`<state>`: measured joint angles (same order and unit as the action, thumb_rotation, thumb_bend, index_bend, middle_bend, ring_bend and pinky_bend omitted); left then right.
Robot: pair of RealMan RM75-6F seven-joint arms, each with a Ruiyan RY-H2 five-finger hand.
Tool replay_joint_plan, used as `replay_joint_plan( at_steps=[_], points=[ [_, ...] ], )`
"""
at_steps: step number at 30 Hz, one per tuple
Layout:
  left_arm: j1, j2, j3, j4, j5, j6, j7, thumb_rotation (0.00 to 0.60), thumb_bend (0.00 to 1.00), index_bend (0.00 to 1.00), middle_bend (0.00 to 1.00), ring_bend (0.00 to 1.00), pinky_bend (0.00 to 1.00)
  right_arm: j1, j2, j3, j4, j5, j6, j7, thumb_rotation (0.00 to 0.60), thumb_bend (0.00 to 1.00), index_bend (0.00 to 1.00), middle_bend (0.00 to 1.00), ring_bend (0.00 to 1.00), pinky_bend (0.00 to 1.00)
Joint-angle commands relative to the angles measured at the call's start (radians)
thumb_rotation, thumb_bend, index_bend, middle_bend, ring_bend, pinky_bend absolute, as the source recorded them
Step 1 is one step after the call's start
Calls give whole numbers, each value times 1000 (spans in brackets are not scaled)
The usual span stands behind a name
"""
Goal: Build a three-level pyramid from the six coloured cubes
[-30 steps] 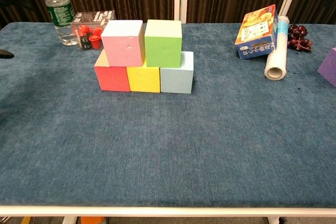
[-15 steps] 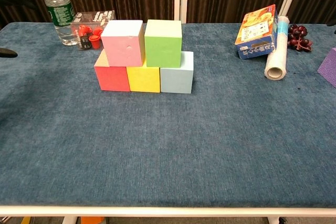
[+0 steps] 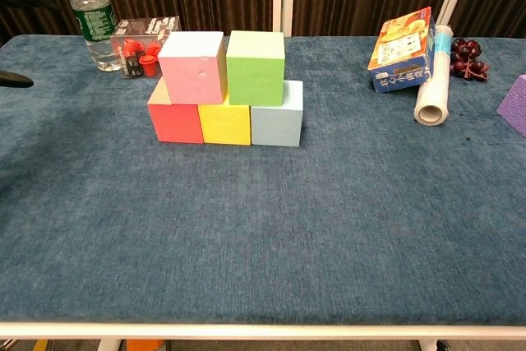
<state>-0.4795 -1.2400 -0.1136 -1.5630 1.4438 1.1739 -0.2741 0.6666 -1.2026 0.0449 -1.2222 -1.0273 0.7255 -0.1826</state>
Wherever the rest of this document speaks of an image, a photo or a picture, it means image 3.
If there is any pink cube block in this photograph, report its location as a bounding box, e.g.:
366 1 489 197
157 30 228 106

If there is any plastic wrap roll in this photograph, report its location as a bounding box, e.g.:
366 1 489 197
413 25 454 125

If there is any red cube block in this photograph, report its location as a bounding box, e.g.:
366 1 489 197
146 78 205 145

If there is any clear box with red stoppers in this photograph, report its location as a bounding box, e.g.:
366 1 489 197
109 16 182 80

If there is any yellow cube block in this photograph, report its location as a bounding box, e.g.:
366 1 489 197
197 94 252 146

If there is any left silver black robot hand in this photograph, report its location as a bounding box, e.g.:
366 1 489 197
0 0 62 89

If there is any orange object under table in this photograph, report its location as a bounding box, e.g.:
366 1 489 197
126 339 164 351

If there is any light blue cube block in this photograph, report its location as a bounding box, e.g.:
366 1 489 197
250 80 304 148

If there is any blue orange cookie box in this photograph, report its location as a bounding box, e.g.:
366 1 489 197
367 6 436 95

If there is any dark red grape bunch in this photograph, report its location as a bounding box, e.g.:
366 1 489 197
450 38 491 81

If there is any blue fabric table cover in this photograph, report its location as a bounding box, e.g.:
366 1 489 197
0 34 526 326

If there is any green cube block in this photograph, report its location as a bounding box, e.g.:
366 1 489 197
225 30 287 107

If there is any white table frame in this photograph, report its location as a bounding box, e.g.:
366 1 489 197
0 321 526 351

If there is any purple cube block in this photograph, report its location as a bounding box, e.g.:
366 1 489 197
496 74 526 138

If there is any clear plastic water bottle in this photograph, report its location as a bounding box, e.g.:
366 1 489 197
60 0 122 72

